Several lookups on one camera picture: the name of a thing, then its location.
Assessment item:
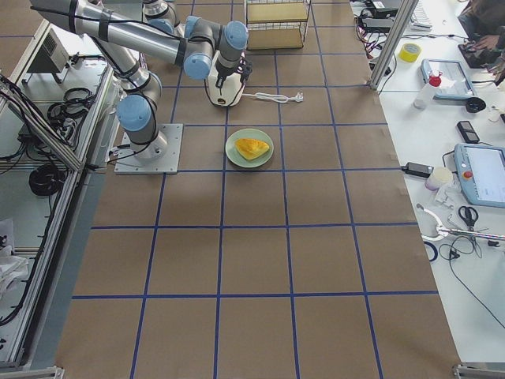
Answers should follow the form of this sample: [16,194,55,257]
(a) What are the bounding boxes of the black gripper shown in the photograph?
[214,56,253,92]

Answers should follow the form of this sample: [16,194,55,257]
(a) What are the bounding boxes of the cream white toaster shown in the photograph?
[204,51,245,107]

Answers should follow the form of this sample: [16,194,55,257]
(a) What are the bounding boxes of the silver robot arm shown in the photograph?
[31,1,252,161]
[142,0,184,36]

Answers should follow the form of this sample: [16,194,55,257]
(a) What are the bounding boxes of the checkered fabric storage basket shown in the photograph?
[244,0,311,51]

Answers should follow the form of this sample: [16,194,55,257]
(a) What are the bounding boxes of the green round plate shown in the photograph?
[225,128,274,168]

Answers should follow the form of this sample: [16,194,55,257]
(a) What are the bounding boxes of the yellow tape roll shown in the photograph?
[398,43,421,63]

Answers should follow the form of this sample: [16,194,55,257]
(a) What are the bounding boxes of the clear bottle red cap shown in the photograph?
[413,71,443,110]

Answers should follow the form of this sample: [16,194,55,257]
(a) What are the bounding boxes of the small black power adapter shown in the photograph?
[401,162,433,178]

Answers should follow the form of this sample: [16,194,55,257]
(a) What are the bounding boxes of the far blue teach pendant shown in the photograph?
[421,58,477,101]

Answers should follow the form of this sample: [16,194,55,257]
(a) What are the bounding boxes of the blue teach pendant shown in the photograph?
[442,144,504,208]
[421,58,477,101]

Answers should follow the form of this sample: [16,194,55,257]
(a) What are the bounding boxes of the paper cup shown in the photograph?
[425,167,454,191]

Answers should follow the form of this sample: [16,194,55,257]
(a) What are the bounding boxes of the black round bowl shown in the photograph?
[465,96,486,114]

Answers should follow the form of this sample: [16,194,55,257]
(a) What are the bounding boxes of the black phone device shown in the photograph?
[456,121,480,144]

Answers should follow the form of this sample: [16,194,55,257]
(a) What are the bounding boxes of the near blue teach pendant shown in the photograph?
[442,144,504,208]

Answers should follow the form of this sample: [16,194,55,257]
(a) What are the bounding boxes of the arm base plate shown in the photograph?
[114,123,183,174]

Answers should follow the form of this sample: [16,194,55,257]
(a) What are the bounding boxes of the aluminium frame post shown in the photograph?
[368,0,418,90]

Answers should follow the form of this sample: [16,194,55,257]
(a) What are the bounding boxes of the black handled scissors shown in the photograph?
[458,205,479,231]

